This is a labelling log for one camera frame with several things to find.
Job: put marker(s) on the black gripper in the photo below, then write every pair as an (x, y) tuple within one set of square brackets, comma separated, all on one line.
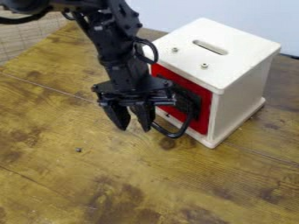
[(132, 87)]

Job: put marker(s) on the black metal drawer handle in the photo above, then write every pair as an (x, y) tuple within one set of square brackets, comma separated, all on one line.
[(187, 109)]

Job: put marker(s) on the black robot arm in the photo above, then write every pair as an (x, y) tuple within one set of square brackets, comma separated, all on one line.
[(107, 20)]

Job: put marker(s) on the red drawer front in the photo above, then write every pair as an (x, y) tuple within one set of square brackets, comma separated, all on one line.
[(200, 125)]

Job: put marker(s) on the white wooden box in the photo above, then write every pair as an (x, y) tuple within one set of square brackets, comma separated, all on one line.
[(221, 64)]

